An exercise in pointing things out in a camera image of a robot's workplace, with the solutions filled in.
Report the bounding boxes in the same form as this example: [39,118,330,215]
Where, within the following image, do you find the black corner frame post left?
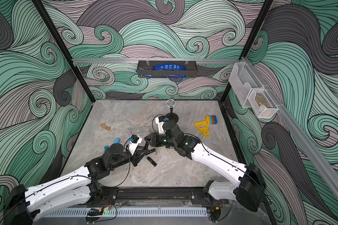
[32,0,96,105]

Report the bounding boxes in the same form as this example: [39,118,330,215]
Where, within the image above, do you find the aluminium rail right wall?
[240,57,338,200]

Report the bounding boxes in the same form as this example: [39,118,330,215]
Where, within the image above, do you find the aluminium rail back wall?
[72,57,240,65]

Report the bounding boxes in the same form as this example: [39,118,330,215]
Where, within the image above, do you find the clear acrylic lipstick organizer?
[128,127,150,138]

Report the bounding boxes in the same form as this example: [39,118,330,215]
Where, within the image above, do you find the black microphone stand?
[166,99,179,123]

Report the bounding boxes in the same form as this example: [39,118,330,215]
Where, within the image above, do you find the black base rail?
[93,187,230,207]

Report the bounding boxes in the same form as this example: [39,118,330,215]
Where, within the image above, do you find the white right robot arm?
[145,121,266,212]

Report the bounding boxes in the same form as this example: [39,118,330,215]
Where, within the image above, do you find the white perforated cable tray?
[47,207,207,218]

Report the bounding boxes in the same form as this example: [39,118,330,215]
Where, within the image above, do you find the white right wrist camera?
[155,116,168,135]

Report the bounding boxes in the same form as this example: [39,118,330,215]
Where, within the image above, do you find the black corner frame post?
[219,0,274,104]
[32,0,96,105]

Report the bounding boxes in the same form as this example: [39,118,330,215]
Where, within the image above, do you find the black square lipstick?
[147,157,157,167]

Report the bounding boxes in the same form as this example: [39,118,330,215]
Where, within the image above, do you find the tan wooden arch block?
[100,123,111,131]

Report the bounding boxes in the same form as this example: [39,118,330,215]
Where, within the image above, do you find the clear wall bin small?
[248,89,279,119]

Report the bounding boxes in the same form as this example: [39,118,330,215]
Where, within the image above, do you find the black wire shelf basket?
[136,60,198,78]

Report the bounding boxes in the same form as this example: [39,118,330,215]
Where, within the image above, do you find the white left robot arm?
[3,143,151,225]

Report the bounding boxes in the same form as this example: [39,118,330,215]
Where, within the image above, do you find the blue object in basket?
[152,63,186,71]

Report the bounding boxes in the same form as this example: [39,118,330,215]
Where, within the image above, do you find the multicolour stacked toy blocks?
[206,115,217,125]

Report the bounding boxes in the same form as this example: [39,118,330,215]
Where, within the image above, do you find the aluminium rail wall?
[72,57,240,65]
[240,57,338,200]

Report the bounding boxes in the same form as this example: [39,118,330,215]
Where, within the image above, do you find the yellow triangle toy block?
[194,116,210,137]

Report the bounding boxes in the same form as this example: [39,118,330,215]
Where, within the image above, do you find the black lipstick silver band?
[147,149,156,155]

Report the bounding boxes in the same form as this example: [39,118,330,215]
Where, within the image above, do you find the black corner frame post right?
[219,0,274,104]

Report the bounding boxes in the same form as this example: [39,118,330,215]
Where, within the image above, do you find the clear wall bin large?
[229,62,264,108]

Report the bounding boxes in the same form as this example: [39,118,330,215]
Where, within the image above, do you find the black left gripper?
[109,146,150,171]

